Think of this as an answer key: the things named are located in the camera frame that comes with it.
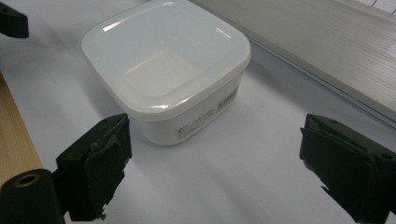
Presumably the white plastic container with lid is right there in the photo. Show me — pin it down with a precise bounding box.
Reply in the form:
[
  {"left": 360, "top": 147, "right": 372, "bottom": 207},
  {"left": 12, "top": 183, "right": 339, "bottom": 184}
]
[{"left": 80, "top": 0, "right": 252, "bottom": 147}]

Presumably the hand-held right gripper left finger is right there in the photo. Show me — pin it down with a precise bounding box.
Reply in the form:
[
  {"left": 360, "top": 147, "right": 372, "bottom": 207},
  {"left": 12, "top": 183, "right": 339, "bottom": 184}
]
[{"left": 55, "top": 113, "right": 133, "bottom": 222}]

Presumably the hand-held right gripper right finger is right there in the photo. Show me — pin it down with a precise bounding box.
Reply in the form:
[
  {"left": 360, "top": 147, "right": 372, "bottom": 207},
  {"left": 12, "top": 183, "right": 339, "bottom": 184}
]
[{"left": 299, "top": 113, "right": 396, "bottom": 224}]

